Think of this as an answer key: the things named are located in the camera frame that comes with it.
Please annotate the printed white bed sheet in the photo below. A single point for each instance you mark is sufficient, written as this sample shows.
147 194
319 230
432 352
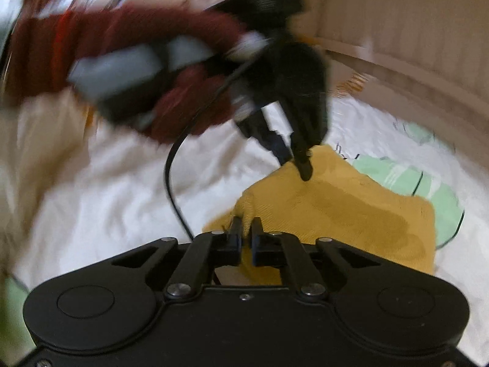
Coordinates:
114 198

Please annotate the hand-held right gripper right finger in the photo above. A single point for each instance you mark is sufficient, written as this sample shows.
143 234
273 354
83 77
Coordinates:
256 239

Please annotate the cream cloth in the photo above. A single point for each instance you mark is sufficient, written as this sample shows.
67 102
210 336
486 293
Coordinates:
38 160

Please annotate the person's left hand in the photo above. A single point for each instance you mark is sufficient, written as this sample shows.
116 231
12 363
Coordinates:
114 26

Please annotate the mustard yellow garment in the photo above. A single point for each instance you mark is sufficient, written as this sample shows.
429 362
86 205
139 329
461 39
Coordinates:
344 214

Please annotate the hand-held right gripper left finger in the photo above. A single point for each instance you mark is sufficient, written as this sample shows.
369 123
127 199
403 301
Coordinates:
237 239

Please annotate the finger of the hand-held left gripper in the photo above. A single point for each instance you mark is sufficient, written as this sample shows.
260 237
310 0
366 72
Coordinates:
275 143
305 160

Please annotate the wooden bed headboard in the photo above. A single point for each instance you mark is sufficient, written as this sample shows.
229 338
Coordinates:
401 15

